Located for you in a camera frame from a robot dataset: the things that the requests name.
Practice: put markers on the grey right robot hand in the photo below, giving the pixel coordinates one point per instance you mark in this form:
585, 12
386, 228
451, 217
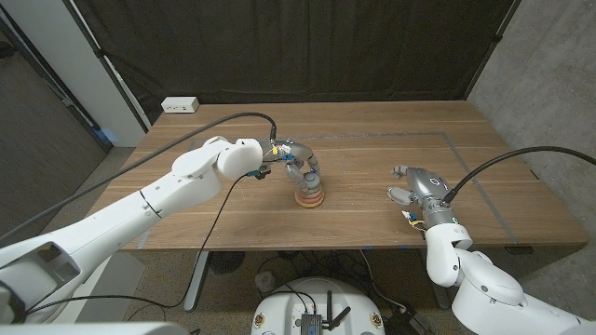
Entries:
426, 181

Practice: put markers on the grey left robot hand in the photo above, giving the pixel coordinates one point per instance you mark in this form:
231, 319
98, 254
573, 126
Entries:
295, 150

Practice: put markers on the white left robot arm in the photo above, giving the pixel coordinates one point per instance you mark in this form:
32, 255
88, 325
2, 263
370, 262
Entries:
116, 228

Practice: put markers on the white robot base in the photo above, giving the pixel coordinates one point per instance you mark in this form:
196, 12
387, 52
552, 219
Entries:
284, 307

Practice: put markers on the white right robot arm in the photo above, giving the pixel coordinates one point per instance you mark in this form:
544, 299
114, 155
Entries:
484, 288

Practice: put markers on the black backdrop curtain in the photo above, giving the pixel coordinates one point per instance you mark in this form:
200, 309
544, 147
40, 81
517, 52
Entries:
298, 46

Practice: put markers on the grey table leg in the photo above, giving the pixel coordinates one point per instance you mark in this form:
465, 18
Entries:
442, 300

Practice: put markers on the white power strip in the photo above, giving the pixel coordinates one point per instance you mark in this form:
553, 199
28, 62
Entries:
180, 104

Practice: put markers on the black round floor object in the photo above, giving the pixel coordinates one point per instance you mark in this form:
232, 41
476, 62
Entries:
226, 260

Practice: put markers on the grey round floor object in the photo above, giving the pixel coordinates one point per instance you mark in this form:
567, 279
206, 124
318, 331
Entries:
265, 281

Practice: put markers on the black power adapter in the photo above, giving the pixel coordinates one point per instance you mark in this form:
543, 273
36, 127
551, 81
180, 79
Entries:
407, 321

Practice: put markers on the black backdrop stand pole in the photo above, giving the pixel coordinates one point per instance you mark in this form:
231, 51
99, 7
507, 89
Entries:
496, 39
107, 65

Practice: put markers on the white table leg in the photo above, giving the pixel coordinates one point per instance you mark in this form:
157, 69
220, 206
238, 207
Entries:
195, 279

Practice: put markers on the white robot torso edge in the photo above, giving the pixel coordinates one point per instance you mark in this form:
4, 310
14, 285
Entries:
93, 329

